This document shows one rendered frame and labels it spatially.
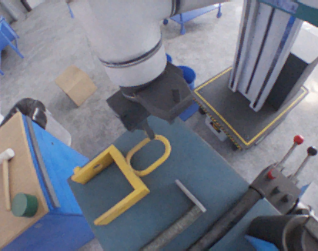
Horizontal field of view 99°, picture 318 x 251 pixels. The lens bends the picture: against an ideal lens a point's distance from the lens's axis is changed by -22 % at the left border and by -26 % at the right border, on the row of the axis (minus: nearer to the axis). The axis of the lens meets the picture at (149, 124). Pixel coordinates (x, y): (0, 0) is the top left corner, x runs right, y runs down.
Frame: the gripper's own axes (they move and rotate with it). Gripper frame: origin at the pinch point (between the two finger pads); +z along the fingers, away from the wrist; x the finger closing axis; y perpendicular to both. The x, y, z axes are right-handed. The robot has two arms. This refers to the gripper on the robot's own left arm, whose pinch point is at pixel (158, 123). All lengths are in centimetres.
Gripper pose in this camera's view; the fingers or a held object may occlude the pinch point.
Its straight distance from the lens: 38.9
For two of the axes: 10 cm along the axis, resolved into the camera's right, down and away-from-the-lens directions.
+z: 2.2, 4.8, 8.5
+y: -5.9, -6.3, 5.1
